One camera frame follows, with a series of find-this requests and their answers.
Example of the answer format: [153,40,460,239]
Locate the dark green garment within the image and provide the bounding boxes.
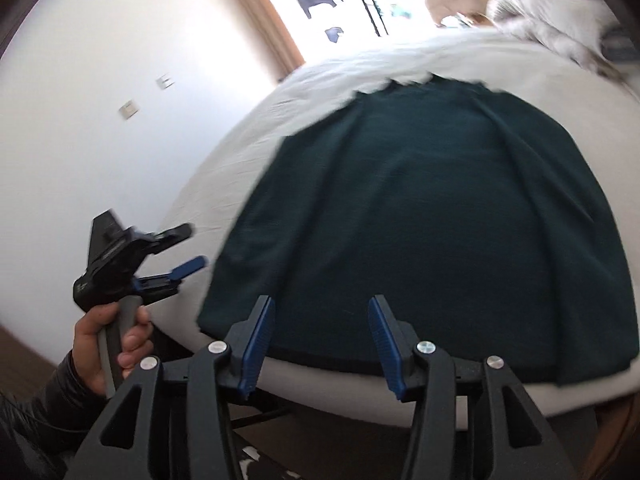
[196,74,633,388]

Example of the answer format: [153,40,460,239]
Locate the grey white crumpled duvet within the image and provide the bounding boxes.
[485,0,632,81]

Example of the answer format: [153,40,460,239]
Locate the wooden door frame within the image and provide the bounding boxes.
[220,0,306,86]

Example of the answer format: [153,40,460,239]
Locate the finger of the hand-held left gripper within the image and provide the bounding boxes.
[145,223,195,256]
[135,256,210,297]

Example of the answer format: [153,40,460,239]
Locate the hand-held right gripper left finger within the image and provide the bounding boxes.
[65,295,277,480]

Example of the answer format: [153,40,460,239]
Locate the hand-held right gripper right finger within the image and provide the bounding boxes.
[367,294,566,480]

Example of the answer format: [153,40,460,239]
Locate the white bed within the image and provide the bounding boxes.
[147,30,640,428]

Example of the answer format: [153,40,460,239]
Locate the person's left forearm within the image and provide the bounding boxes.
[0,350,108,480]

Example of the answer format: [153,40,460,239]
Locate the person's left hand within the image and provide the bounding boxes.
[72,304,155,396]

